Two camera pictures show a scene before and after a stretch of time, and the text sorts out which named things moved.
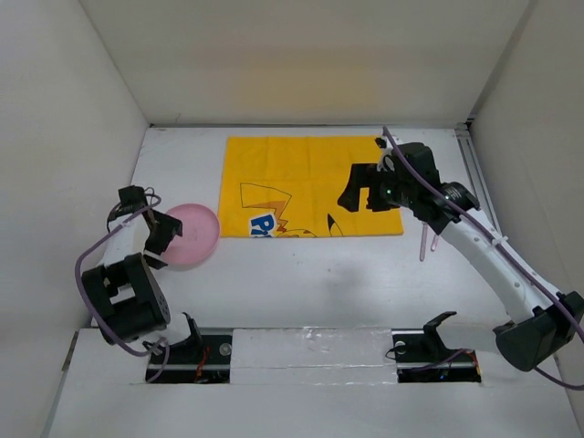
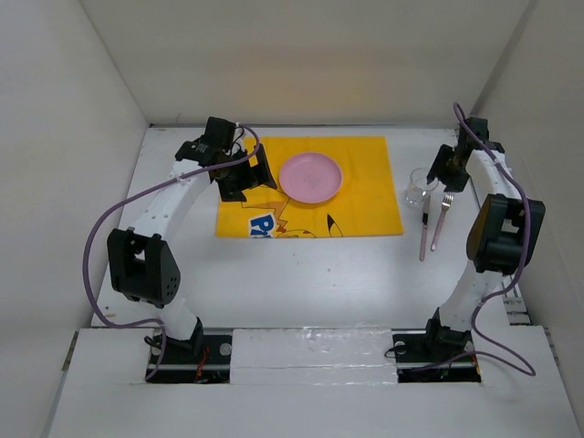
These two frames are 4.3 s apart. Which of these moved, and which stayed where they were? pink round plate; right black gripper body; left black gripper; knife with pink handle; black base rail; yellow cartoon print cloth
Moved: left black gripper; pink round plate; right black gripper body
Stayed: black base rail; knife with pink handle; yellow cartoon print cloth
